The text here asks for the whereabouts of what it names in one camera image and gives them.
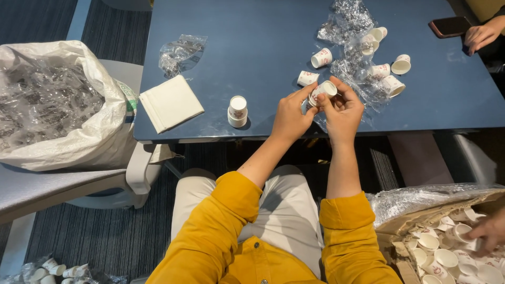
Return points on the dark smartphone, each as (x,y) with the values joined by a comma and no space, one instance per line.
(449,27)

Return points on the crumpled clear plastic wrapper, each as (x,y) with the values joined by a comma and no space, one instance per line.
(345,19)

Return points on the short stack of upturned cups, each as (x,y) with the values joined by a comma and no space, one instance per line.
(238,111)

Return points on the grey office chair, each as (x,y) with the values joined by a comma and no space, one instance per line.
(47,189)

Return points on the long clear plastic sleeve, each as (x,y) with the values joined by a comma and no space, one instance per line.
(355,67)

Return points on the heap of cups in plastic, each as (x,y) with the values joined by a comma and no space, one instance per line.
(51,272)

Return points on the clear plastic sheet on carton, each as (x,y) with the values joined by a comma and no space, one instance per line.
(410,199)

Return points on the person's beige trousers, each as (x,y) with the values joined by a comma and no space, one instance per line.
(284,213)

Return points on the person's left hand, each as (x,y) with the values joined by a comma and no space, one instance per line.
(288,118)

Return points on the person's yellow shirt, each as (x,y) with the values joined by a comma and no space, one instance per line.
(236,236)

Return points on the white paper cup red print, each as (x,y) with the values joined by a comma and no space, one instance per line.
(378,33)
(393,85)
(324,90)
(379,71)
(307,78)
(321,58)
(401,65)
(369,44)

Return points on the cardboard carton of paper cups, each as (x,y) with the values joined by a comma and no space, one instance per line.
(438,256)

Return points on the person's right hand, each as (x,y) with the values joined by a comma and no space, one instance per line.
(346,118)

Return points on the small clear plastic wrapper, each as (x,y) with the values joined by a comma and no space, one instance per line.
(179,53)

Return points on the white sack of plastic wrappers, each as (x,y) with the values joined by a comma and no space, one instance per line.
(59,106)

